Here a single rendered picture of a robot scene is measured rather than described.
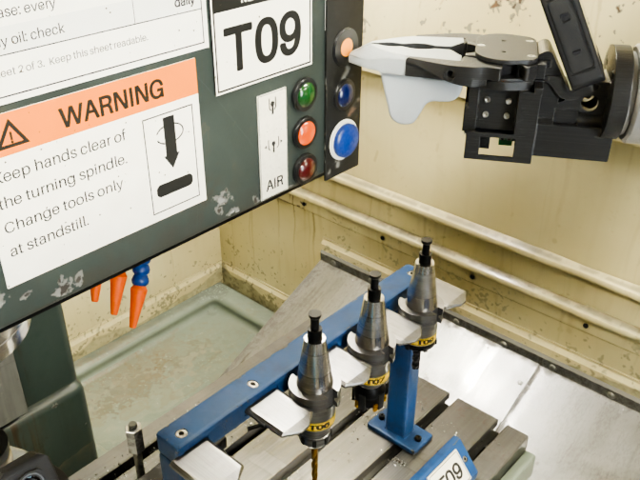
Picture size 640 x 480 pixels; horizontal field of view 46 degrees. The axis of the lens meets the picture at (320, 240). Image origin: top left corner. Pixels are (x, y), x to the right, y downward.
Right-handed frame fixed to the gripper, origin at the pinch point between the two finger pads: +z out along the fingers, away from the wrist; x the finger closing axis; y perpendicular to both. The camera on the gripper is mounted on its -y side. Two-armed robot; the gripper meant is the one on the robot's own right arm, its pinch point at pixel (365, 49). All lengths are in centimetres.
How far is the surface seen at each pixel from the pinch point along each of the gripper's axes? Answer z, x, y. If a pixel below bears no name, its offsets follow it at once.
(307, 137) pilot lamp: 3.8, -4.6, 6.1
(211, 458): 14.3, -5.0, 44.0
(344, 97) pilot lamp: 1.5, -0.6, 4.0
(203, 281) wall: 59, 106, 101
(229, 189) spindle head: 8.3, -11.1, 8.0
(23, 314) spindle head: 16.9, -26.0, 10.2
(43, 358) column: 61, 33, 69
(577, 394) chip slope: -35, 58, 81
